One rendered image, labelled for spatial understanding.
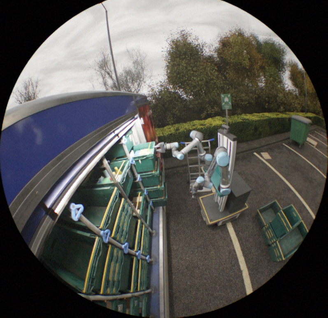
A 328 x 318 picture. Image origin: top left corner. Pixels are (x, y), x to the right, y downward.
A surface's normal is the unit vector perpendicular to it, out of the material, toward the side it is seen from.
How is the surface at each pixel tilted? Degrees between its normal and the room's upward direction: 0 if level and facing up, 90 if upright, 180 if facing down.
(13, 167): 90
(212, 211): 0
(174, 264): 0
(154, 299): 0
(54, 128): 90
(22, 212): 90
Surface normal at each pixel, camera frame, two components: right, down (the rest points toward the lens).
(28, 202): 0.98, -0.20
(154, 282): -0.22, -0.86
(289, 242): -0.55, -0.74
